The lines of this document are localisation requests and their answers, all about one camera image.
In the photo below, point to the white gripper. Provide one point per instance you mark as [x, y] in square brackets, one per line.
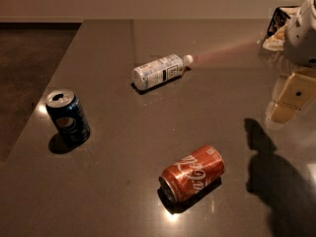
[302, 39]

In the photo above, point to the red coca-cola can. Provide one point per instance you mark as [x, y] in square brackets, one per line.
[191, 174]

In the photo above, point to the dark blue pepsi can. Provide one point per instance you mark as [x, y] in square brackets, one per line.
[66, 113]

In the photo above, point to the black object at table edge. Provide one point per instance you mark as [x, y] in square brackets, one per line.
[280, 17]

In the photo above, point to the clear plastic water bottle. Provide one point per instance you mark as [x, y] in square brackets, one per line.
[160, 71]

